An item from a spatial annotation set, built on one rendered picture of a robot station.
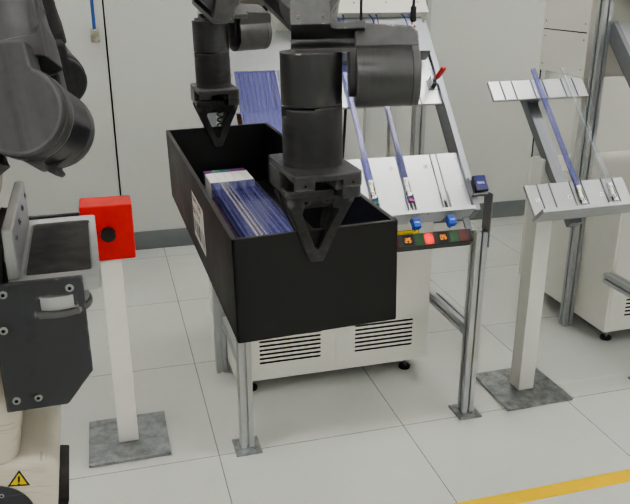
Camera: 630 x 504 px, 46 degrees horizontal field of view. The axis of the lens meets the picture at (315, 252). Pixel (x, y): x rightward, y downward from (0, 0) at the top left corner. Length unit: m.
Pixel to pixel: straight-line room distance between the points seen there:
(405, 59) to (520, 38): 3.83
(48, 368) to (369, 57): 0.51
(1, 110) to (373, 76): 0.32
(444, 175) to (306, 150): 1.62
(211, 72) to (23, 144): 0.59
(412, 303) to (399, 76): 2.01
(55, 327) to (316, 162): 0.38
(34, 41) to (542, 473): 1.97
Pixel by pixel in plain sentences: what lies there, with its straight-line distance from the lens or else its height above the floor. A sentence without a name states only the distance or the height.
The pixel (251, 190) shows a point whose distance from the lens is 1.12.
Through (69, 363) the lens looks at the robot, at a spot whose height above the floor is 0.94.
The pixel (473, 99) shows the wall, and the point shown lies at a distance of 4.41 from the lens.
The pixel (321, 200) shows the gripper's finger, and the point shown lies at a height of 1.16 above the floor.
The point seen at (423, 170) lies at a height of 0.82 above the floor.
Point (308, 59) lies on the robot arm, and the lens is 0.67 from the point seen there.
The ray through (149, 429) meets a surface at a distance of 2.49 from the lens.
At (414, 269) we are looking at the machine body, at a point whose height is 0.41.
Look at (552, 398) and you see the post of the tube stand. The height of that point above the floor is 0.01.
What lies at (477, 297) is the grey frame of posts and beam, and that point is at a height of 0.42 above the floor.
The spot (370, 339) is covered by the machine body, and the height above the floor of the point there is 0.17.
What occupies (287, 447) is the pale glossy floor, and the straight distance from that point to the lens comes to 2.38.
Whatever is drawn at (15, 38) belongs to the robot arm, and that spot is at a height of 1.31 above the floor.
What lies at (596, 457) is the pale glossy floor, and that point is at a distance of 2.49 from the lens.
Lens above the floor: 1.36
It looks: 20 degrees down
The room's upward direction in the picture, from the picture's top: straight up
